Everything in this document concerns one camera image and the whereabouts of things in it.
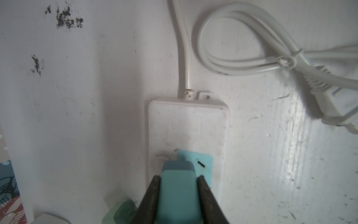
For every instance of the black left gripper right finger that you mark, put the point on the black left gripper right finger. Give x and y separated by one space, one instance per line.
210 209

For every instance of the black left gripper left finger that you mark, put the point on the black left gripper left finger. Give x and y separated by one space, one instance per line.
147 210

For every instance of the green plug adapter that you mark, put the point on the green plug adapter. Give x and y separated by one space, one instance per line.
122 213

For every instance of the teal plug adapter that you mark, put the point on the teal plug adapter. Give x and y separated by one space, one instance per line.
178 201

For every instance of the white long power strip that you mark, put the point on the white long power strip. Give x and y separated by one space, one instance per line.
196 131

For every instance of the white square power strip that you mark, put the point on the white square power strip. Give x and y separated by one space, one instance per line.
49 219

